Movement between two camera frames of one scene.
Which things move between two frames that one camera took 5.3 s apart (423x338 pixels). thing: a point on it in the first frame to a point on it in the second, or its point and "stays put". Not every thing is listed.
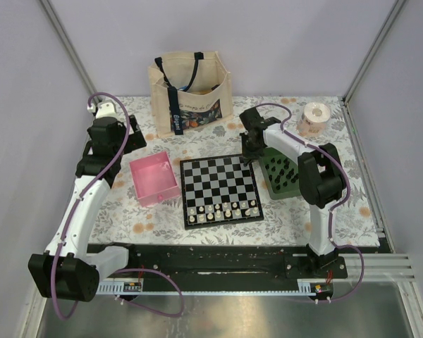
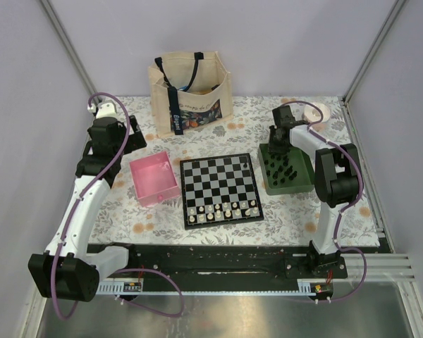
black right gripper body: [250, 152] to [276, 147]
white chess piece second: [192, 218] stays put
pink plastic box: [154, 179] stays put
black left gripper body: [135, 140] stays put
